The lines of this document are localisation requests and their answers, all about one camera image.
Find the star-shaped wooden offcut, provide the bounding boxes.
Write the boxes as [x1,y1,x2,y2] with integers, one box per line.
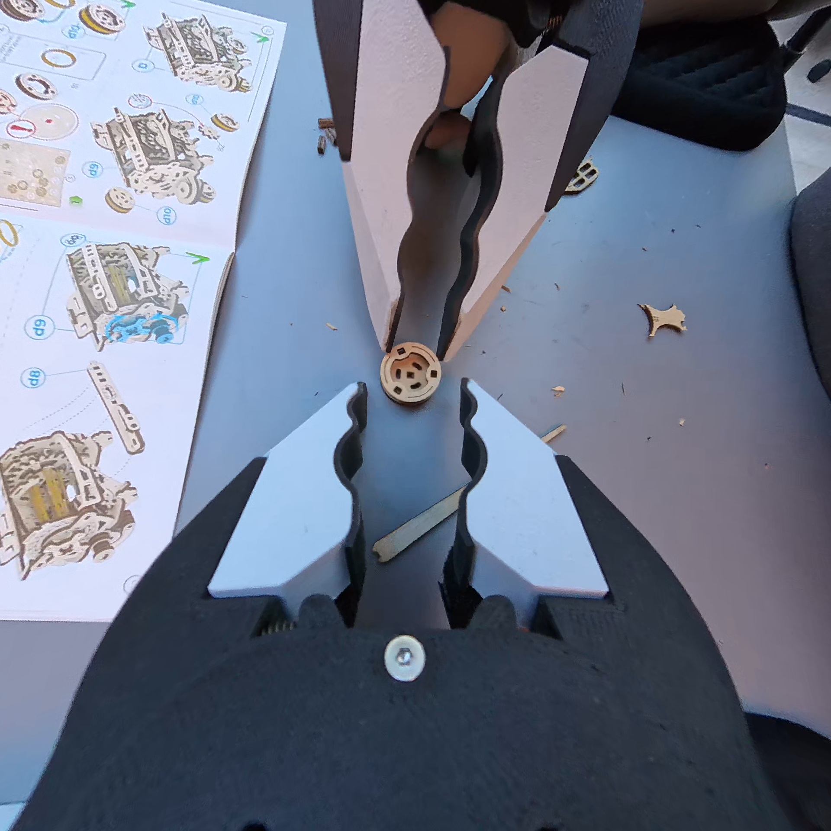
[638,303,688,338]

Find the person's right hand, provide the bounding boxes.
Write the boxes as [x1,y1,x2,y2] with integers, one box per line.
[422,0,518,150]

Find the flat wooden stick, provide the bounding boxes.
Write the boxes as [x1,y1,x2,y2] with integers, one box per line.
[373,425,567,563]

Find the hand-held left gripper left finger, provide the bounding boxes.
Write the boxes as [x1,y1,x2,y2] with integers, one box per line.
[206,382,370,629]

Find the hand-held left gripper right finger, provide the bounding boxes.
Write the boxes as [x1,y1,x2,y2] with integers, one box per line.
[440,378,611,631]

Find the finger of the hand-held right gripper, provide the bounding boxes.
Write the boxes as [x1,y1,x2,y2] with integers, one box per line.
[436,43,592,363]
[341,0,452,354]

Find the black quilted cushion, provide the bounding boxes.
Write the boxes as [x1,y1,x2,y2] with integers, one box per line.
[610,0,789,153]

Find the round wooden wheel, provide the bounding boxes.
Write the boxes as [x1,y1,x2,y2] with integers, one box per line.
[380,341,444,406]

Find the illustrated instruction booklet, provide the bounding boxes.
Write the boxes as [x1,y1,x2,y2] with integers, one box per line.
[0,0,288,621]

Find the grey desk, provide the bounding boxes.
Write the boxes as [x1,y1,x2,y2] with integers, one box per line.
[0,0,831,825]

